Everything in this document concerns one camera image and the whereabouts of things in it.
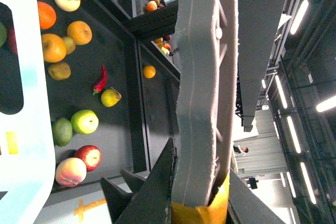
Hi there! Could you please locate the left gripper black camera left finger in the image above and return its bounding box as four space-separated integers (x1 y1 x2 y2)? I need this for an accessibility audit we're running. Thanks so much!
100 137 176 223

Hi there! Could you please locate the green apple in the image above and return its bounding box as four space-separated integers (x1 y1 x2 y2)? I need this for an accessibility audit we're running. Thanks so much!
70 110 99 134

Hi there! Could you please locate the red apple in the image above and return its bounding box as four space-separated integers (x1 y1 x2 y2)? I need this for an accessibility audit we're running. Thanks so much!
7 27 18 55
74 145 102 172

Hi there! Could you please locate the yellow orange apple centre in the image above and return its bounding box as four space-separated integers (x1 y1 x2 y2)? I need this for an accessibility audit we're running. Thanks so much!
41 34 67 63

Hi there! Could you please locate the brown kiwi rear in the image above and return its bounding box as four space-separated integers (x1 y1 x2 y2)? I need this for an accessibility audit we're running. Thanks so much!
62 36 76 55

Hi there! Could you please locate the black front shelf tray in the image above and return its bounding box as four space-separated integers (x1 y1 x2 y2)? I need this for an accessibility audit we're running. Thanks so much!
40 0 149 184

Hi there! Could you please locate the yellow tape on finger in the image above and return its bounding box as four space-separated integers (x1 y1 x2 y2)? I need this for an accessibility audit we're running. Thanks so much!
171 174 230 224

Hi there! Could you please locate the pink peach front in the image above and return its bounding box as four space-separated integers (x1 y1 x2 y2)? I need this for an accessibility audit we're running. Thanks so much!
55 157 87 187

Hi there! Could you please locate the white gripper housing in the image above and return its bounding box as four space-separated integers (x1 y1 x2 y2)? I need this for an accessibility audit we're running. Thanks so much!
1 0 56 223

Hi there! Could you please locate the person in background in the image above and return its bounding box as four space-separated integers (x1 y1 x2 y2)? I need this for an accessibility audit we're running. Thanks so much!
233 145 249 156

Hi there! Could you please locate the red apple front right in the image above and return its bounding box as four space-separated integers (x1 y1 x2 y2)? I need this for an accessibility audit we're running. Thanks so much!
74 145 102 172

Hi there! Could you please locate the brown kiwi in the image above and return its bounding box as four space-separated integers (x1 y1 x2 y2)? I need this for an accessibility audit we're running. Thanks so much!
48 61 71 80
62 36 76 55

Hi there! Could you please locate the brown kiwi front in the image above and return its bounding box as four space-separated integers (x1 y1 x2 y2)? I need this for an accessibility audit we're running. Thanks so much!
48 61 71 80

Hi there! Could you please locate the red chili pepper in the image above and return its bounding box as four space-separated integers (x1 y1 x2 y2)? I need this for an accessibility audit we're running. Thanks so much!
92 65 108 95

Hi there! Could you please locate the left gripper grey foam padded right finger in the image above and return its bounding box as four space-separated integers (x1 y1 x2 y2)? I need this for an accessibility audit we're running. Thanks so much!
172 0 238 207

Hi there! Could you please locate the small orange tangerine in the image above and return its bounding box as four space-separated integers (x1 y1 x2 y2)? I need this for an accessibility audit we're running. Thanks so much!
37 1 57 30

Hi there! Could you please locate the yellow green pear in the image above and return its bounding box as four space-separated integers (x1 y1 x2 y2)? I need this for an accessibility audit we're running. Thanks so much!
101 87 122 108

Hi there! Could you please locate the yellow orange apple rear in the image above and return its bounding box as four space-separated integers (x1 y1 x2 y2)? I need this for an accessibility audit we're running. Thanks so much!
67 20 92 46

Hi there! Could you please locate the orange on side shelf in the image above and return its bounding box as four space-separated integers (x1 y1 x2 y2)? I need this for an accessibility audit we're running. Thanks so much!
143 65 156 79

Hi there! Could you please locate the green lime front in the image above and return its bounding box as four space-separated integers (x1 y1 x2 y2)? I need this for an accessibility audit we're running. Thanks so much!
0 22 7 47

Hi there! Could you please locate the yellow orange apple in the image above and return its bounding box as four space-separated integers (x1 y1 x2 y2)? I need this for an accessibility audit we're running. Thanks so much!
41 34 67 63
67 20 92 46

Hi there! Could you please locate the green avocado front right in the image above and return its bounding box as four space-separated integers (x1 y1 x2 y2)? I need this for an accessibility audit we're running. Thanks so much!
51 118 73 147

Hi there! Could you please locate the red apple centre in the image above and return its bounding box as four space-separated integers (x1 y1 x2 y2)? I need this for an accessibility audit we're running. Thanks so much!
7 27 18 55

